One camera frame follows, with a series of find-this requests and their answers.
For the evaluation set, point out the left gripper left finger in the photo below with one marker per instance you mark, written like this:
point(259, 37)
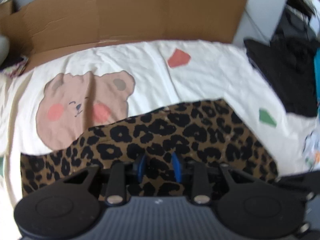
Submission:
point(120, 176)

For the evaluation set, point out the brown cardboard sheet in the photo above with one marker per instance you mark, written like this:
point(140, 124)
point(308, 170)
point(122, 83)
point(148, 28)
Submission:
point(47, 29)

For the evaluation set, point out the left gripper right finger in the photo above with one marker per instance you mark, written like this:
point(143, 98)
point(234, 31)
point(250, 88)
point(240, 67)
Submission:
point(194, 176)

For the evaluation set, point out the grey neck pillow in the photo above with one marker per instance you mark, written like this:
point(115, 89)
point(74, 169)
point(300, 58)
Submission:
point(4, 48)

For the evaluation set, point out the teal printed jersey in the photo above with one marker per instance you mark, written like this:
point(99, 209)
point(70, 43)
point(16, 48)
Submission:
point(317, 77)

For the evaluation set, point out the white pillar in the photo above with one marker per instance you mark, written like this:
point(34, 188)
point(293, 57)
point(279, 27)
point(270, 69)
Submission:
point(259, 20)

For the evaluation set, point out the floral folded cloth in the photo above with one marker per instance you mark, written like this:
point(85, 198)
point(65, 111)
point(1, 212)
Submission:
point(16, 68)

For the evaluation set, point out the leopard print garment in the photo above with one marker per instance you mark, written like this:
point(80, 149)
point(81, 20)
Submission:
point(207, 131)

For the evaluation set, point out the cream bear print bedsheet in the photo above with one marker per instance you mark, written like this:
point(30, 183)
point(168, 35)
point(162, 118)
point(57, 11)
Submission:
point(48, 107)

